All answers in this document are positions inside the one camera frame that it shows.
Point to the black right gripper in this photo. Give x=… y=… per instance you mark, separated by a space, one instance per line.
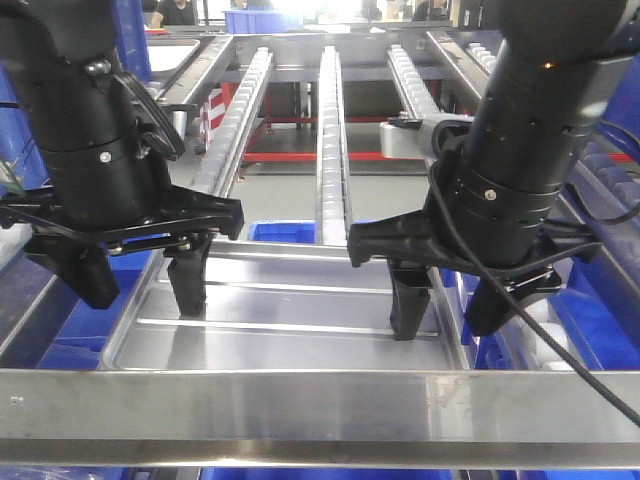
x=513 y=249

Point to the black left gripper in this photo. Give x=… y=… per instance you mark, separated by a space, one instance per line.
x=85 y=268

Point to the small silver ribbed tray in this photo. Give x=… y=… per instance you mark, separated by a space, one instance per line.
x=280 y=306

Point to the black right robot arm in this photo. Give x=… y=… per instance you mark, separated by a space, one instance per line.
x=559 y=65

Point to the white tray far left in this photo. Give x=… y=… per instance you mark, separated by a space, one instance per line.
x=165 y=57

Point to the blue bin below left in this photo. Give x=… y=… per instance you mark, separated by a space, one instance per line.
x=84 y=334

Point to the blue bin below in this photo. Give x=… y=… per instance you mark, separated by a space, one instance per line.
x=84 y=334
x=575 y=317
x=283 y=231

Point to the left white roller track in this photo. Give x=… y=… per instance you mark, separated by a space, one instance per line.
x=220 y=164

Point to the middle white roller track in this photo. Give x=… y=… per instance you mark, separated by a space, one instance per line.
x=333 y=202

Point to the blue bin below right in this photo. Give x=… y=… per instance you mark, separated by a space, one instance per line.
x=575 y=317

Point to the blue bin below centre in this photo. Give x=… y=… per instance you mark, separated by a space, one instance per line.
x=283 y=231

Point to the right white roller track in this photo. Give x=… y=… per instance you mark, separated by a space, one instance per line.
x=415 y=97

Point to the far-right white roller track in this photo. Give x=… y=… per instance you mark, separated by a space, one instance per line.
x=482 y=56

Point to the steel roller rack frame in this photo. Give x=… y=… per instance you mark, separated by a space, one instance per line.
x=465 y=418

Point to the red floor frame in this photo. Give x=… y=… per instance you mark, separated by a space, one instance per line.
x=219 y=101

